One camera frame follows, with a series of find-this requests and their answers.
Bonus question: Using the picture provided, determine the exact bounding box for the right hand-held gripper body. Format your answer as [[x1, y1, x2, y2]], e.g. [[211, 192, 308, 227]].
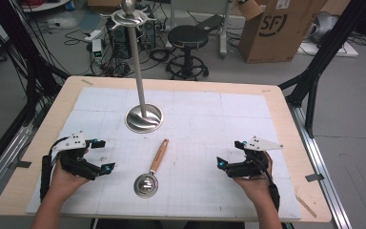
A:
[[226, 135, 284, 179]]

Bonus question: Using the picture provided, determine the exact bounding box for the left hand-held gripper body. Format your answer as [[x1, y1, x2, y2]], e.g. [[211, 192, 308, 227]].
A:
[[52, 131, 98, 181]]

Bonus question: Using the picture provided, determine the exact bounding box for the metal utensil stand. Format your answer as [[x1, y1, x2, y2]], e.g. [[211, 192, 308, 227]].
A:
[[99, 0, 165, 135]]

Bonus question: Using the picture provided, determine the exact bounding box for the wooden handle metal strainer spoon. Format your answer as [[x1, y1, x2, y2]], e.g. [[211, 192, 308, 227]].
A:
[[133, 137, 170, 199]]

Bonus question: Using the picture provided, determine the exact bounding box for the person's right hand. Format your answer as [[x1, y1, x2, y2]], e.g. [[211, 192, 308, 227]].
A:
[[233, 152, 275, 204]]

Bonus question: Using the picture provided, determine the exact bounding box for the person's left hand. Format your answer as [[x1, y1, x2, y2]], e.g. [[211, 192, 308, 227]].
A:
[[48, 152, 92, 198]]

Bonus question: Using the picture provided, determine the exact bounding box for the black tape piece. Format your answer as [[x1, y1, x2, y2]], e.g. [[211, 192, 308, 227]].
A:
[[14, 160, 33, 169], [304, 173, 326, 183]]

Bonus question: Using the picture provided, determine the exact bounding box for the thin wooden stick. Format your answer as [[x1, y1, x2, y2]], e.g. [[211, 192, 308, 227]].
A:
[[295, 194, 318, 219]]

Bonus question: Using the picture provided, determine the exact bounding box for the white bench power supply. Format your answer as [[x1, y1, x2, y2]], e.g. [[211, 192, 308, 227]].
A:
[[91, 38, 105, 65]]

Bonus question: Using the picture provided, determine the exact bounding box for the black computer tower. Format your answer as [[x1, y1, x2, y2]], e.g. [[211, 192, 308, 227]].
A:
[[105, 12, 157, 60]]

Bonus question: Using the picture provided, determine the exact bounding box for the white power strip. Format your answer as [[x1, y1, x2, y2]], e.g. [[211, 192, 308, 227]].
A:
[[84, 28, 105, 43]]

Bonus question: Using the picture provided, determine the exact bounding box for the brown cardboard box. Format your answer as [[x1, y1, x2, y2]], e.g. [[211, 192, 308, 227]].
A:
[[232, 0, 330, 64]]

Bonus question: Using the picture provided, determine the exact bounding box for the black round stool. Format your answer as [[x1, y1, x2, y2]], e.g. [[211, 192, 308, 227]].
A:
[[165, 24, 210, 81]]

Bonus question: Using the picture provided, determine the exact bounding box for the black flat device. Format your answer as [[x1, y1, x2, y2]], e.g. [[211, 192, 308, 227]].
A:
[[195, 13, 226, 33]]

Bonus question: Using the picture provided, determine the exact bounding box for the white flat board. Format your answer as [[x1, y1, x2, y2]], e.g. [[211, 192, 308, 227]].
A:
[[296, 40, 359, 58]]

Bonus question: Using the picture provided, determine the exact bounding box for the grey round appliance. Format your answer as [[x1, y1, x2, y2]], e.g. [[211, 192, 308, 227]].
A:
[[307, 10, 340, 44]]

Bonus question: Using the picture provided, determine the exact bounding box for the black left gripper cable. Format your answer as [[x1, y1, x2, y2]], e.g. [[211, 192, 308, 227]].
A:
[[39, 136, 70, 203]]

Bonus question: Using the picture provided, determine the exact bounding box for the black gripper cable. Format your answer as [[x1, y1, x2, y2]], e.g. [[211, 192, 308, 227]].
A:
[[256, 157, 281, 213], [39, 136, 70, 203]]

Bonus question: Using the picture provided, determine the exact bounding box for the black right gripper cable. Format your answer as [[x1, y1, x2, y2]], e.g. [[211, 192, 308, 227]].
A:
[[256, 157, 281, 213]]

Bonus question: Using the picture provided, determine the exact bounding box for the aluminium rail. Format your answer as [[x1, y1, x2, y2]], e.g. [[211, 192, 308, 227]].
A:
[[0, 122, 36, 208], [287, 103, 353, 229]]

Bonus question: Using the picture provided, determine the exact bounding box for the black metal frame post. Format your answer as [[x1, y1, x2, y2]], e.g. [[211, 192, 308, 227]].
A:
[[0, 0, 71, 183], [278, 0, 366, 138]]

